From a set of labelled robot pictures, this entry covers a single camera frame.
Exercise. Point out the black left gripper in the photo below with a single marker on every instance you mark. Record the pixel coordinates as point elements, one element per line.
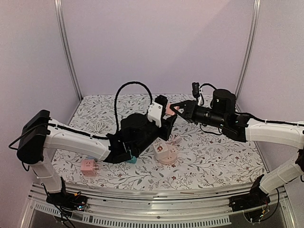
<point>167,124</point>

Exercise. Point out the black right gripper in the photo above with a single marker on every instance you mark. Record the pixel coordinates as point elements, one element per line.
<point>193,112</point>

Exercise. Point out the orange usb charger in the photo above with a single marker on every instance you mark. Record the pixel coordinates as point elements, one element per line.
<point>168,111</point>

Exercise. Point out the white cube socket adapter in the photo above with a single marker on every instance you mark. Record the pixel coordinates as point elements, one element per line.
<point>160,150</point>

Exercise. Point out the pink round power socket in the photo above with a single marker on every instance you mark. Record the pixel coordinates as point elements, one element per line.
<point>172,156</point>

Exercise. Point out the teal power strip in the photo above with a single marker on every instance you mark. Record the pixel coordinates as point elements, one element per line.
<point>133,160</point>

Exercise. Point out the pink cube socket adapter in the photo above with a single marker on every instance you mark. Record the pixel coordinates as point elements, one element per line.
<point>89,168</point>

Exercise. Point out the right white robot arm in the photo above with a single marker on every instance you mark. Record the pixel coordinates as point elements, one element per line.
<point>279,132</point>

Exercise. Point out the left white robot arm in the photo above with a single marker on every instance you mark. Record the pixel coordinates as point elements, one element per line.
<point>43,132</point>

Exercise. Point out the floral patterned table mat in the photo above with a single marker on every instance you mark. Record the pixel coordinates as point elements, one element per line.
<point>192,158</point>

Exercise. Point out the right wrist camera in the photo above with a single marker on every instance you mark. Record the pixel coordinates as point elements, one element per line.
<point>197,93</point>

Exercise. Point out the aluminium front rail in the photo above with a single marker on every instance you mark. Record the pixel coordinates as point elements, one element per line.
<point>197,208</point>

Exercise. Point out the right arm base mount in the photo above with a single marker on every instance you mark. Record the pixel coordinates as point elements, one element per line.
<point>256,197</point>

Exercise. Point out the right aluminium frame post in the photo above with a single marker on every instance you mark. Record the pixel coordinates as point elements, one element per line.
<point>249,47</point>

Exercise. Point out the aluminium frame post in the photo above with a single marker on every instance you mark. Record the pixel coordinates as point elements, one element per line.
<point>249,47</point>
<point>66,48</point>

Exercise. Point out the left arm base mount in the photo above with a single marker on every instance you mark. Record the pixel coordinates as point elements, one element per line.
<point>66,200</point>

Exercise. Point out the left aluminium frame post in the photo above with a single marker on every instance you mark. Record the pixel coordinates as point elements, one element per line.
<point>66,48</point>

